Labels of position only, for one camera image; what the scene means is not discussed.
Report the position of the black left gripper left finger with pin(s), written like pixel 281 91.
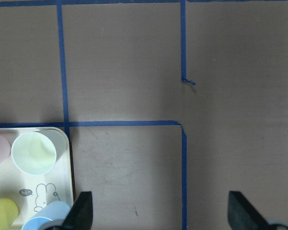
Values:
pixel 80 217

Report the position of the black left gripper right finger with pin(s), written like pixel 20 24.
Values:
pixel 242 215

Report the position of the white ikea cup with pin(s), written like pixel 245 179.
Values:
pixel 37 152

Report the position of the light blue cup near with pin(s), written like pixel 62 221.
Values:
pixel 56 210

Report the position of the yellow cup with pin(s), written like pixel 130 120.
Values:
pixel 8 213

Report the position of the cream rabbit tray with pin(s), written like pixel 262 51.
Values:
pixel 33 192

